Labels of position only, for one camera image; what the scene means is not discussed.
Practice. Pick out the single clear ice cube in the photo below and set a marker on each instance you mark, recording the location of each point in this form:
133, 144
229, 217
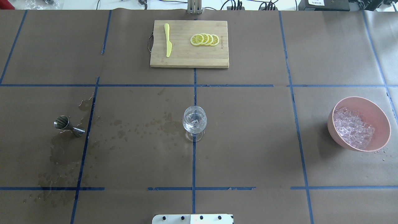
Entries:
195, 118

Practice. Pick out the steel jigger measuring cup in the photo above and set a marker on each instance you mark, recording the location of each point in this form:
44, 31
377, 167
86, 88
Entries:
63, 123

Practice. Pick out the clear wine glass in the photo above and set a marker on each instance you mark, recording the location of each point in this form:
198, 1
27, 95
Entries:
194, 133

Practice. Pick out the clear ice cubes pile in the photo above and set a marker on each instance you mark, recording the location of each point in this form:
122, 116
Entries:
351, 127

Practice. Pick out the bamboo cutting board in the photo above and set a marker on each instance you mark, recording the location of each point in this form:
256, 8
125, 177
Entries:
184, 54

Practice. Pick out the lemon slice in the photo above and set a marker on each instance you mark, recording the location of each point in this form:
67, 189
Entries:
197, 39
215, 39
210, 39
205, 39

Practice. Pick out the yellow plastic knife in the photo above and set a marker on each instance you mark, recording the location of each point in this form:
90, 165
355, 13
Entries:
167, 40

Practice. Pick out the black box with label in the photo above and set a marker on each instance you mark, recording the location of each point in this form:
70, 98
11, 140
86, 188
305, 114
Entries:
323, 5

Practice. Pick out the pink bowl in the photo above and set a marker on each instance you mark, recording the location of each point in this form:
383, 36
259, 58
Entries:
371, 114

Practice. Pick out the aluminium frame post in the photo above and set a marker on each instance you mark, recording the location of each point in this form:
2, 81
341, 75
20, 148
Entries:
194, 7

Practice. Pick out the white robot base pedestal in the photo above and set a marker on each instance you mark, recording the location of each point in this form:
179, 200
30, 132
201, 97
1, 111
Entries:
193, 219

